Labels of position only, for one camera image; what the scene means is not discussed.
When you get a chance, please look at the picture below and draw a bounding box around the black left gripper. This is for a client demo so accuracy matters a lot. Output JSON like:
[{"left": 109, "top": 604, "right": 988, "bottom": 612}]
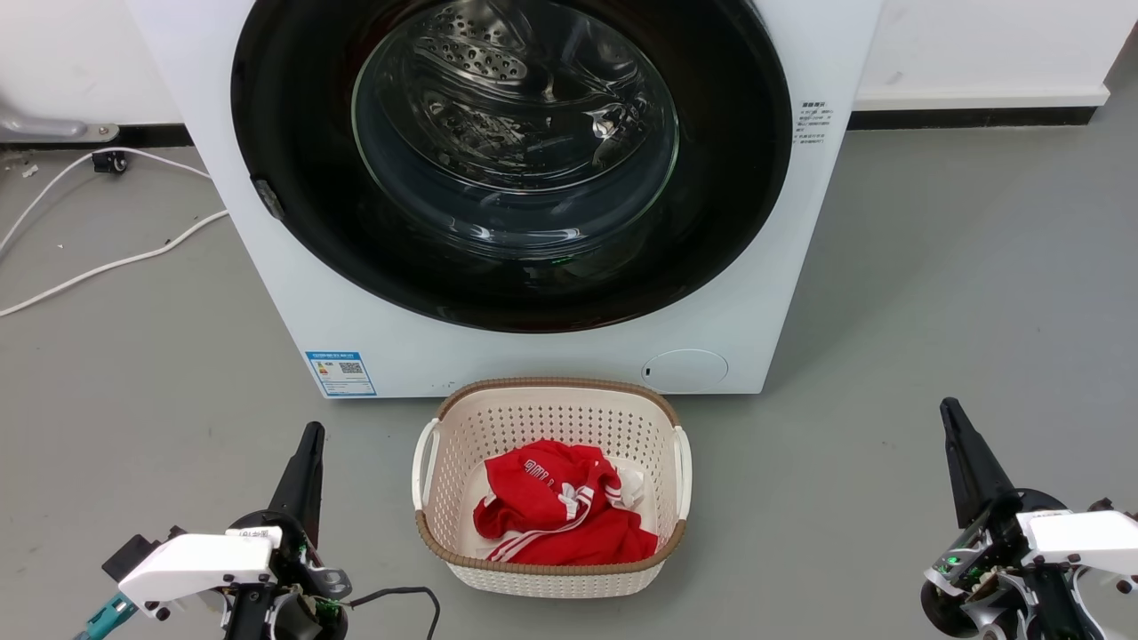
[{"left": 227, "top": 422, "right": 353, "bottom": 640}]

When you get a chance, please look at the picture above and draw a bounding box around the round white filter cover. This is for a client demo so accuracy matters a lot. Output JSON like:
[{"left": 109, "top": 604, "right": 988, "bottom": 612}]
[{"left": 641, "top": 348, "right": 730, "bottom": 392}]

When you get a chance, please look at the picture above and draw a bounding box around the teal cable connector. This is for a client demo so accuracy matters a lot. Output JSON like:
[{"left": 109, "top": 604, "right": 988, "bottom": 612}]
[{"left": 75, "top": 594, "right": 140, "bottom": 640}]

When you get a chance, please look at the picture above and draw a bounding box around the round black glass washer door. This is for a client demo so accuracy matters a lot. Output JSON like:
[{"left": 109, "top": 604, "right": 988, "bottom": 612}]
[{"left": 229, "top": 0, "right": 794, "bottom": 334}]

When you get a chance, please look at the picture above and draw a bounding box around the white front-load washing machine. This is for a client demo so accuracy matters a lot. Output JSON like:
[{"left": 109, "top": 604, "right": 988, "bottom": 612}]
[{"left": 124, "top": 0, "right": 886, "bottom": 399}]

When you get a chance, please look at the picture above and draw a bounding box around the grey metal pipe bracket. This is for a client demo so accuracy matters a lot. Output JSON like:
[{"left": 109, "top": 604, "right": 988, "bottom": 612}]
[{"left": 0, "top": 98, "right": 121, "bottom": 144}]

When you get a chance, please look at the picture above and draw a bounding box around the red garment with white stripes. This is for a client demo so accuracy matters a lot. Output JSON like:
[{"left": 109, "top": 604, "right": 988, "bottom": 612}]
[{"left": 472, "top": 438, "right": 660, "bottom": 566}]

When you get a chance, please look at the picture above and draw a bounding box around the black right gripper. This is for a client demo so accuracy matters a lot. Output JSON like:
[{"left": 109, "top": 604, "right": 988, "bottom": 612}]
[{"left": 920, "top": 397, "right": 1069, "bottom": 639}]

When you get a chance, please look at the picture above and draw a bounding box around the thin white cable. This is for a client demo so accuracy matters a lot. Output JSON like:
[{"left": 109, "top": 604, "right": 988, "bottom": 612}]
[{"left": 0, "top": 146, "right": 214, "bottom": 254}]

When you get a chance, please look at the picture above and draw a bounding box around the perforated steel washer drum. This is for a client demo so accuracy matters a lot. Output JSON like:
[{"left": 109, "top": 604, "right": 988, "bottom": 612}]
[{"left": 353, "top": 0, "right": 681, "bottom": 259}]

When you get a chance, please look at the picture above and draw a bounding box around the cream perforated laundry basket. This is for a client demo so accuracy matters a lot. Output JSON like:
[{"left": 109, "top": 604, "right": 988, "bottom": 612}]
[{"left": 412, "top": 378, "right": 693, "bottom": 599}]

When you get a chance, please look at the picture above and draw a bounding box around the thick white cable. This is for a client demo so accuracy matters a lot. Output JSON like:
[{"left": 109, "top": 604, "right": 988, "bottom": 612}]
[{"left": 0, "top": 210, "right": 230, "bottom": 318}]

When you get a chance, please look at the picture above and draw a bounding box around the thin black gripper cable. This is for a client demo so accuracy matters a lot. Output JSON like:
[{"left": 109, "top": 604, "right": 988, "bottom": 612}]
[{"left": 342, "top": 586, "right": 442, "bottom": 640}]

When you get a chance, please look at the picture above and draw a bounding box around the small printed text sticker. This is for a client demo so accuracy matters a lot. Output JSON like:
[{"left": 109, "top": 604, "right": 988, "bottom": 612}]
[{"left": 793, "top": 100, "right": 834, "bottom": 147}]

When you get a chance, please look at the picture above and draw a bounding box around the blue energy label sticker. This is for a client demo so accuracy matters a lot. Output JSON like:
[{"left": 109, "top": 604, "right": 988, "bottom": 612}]
[{"left": 305, "top": 350, "right": 378, "bottom": 397}]

